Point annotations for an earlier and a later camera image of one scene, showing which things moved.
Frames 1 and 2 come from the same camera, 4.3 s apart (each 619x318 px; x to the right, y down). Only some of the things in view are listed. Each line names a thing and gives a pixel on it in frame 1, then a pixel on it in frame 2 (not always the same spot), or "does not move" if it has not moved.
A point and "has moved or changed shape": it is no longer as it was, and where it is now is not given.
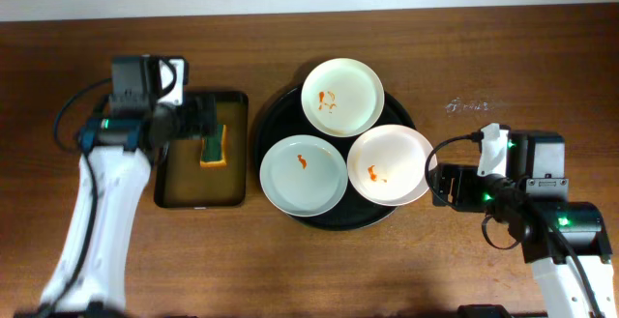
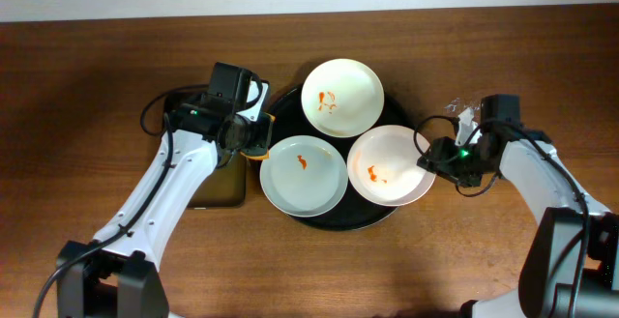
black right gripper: x=448 y=186 -> x=439 y=161
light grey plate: x=304 y=176 does not move
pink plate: x=387 y=164 does not move
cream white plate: x=342 y=98 does not move
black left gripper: x=204 y=116 -> x=258 y=135
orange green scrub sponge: x=214 y=149 has moved or changed shape
